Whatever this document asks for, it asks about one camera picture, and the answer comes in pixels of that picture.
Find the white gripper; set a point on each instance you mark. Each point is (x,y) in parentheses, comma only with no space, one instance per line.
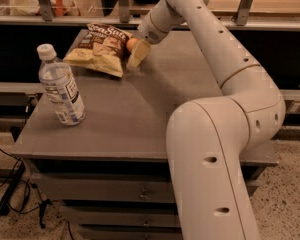
(152,33)

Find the orange fruit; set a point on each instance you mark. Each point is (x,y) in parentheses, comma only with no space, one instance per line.
(131,43)

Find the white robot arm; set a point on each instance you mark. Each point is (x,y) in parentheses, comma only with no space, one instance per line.
(205,137)

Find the brown sea salt chip bag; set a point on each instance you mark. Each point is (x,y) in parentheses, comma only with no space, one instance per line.
(102,49)

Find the orange white bag on shelf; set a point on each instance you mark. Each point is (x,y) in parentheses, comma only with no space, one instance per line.
(32,7)

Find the clear plastic water bottle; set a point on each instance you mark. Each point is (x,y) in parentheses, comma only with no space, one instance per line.
(60,86)

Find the grey drawer cabinet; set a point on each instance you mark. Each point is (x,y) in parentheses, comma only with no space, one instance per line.
(124,131)

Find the top grey drawer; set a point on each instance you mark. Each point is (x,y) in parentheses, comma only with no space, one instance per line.
(105,187)

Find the grey drawer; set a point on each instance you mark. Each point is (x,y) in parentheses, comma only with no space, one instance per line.
(129,233)
(105,187)
(116,216)

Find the middle grey drawer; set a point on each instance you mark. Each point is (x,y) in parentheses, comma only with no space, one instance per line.
(116,216)

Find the bottom grey drawer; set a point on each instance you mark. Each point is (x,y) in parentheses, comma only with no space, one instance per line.
(129,233)

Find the metal shelf rail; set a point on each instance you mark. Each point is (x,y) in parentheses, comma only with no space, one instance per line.
(234,14)

